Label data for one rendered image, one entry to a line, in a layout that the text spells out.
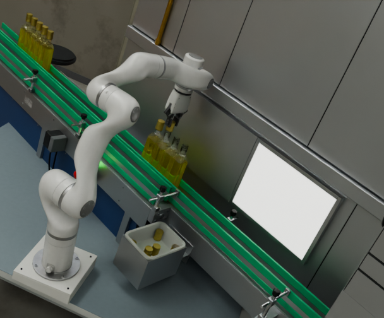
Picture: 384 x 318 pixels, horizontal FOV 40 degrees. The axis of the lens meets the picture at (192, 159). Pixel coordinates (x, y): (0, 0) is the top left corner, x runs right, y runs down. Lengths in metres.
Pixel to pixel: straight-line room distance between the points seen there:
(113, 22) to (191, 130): 3.22
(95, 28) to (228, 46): 3.43
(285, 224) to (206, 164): 0.46
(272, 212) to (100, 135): 0.79
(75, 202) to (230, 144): 0.74
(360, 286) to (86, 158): 1.01
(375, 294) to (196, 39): 1.34
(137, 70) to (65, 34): 3.91
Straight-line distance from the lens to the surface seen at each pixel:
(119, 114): 1.83
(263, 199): 2.22
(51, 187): 1.98
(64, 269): 2.19
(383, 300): 1.66
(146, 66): 1.89
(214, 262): 2.22
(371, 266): 1.64
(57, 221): 2.05
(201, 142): 2.38
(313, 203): 2.09
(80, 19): 5.65
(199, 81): 2.11
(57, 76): 3.05
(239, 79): 2.25
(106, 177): 2.48
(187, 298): 2.38
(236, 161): 2.26
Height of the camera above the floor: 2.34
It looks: 28 degrees down
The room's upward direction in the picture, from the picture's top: 21 degrees clockwise
